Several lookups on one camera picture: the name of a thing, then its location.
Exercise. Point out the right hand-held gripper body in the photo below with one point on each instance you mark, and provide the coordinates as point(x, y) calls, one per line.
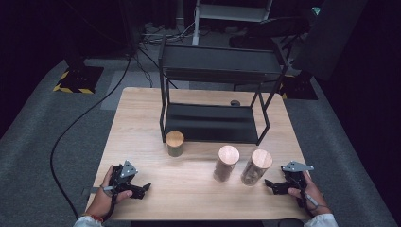
point(294, 179)

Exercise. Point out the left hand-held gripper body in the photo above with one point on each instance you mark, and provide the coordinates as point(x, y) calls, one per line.
point(121, 179)

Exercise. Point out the tall glass jar brown contents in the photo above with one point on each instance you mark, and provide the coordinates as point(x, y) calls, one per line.
point(260, 160)

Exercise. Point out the tall glass jar pink contents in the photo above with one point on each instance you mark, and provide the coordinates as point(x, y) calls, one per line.
point(227, 157)

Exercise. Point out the short glass jar green contents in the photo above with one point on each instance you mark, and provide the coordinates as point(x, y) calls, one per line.
point(174, 140)

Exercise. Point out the black two-tier metal rack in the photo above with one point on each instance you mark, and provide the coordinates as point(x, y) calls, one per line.
point(214, 126)

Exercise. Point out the person's right hand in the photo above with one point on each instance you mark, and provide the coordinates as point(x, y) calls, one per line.
point(315, 197)

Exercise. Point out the person's left hand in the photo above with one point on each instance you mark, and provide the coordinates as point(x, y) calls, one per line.
point(102, 201)

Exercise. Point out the grey tape strip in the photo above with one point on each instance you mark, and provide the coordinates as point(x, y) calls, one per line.
point(91, 190)

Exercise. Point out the orange wristband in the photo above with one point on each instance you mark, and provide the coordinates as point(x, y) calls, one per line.
point(94, 217)

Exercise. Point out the small black round object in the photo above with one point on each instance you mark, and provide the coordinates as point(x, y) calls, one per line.
point(235, 102)

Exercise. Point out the dark grey panel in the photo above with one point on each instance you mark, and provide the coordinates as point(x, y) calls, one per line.
point(327, 34)

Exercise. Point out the small teal lit screen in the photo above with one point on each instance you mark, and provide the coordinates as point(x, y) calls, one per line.
point(316, 10)

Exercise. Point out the white metal stand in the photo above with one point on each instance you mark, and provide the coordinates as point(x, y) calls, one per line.
point(231, 12)

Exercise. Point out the yellow black striped base plate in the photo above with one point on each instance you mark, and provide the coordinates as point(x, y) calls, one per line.
point(299, 90)
point(80, 80)

